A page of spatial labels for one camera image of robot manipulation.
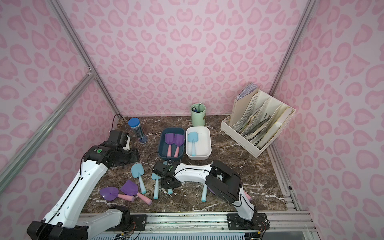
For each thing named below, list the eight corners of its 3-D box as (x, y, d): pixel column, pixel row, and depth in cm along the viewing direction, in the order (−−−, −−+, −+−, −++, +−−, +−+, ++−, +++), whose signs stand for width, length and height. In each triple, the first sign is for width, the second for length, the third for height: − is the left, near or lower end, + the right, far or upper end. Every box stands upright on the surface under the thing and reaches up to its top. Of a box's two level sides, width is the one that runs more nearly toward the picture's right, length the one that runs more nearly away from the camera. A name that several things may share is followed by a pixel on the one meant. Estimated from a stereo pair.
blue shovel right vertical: (200, 201, 81) (200, 200, 79) (202, 185, 87) (202, 183, 85) (206, 202, 81) (206, 201, 79) (207, 185, 87) (207, 184, 85)
